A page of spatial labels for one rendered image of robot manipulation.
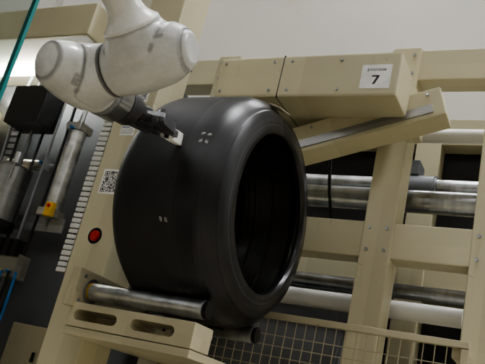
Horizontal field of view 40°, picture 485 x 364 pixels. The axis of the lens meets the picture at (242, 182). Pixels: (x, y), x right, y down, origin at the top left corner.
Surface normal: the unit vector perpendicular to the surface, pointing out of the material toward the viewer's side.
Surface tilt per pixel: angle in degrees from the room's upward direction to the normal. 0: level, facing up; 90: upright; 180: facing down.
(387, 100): 180
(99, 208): 90
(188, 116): 62
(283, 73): 90
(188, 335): 90
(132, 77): 153
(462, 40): 90
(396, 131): 162
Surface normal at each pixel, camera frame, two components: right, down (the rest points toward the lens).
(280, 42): -0.14, -0.36
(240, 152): 0.81, -0.07
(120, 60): -0.40, 0.37
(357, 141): 0.06, 0.89
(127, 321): -0.41, -0.40
